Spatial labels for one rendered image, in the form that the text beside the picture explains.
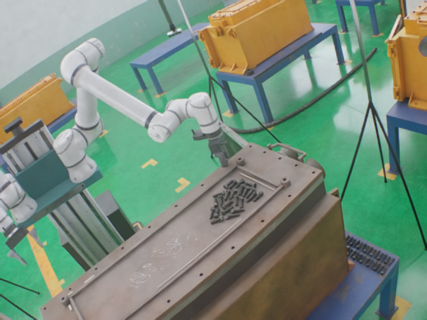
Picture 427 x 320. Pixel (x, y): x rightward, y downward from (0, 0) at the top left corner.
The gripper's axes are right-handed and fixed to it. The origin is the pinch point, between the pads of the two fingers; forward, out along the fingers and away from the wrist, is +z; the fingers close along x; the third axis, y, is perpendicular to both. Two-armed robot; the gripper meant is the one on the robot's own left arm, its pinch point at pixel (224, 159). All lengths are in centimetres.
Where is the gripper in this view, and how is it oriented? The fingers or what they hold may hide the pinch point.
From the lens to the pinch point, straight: 168.7
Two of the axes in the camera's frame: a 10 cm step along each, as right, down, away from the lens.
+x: 1.2, -6.2, 7.8
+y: 9.3, -2.0, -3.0
